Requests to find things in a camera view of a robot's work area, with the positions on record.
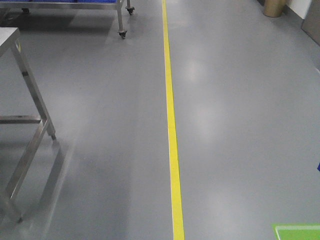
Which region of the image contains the stainless steel table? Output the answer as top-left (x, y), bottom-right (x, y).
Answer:
top-left (0, 27), bottom-right (56, 223)

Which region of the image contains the tan cylindrical bin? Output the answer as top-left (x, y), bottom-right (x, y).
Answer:
top-left (263, 0), bottom-right (286, 18)

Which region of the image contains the steel wheeled cart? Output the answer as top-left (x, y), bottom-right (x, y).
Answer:
top-left (0, 0), bottom-right (127, 39)

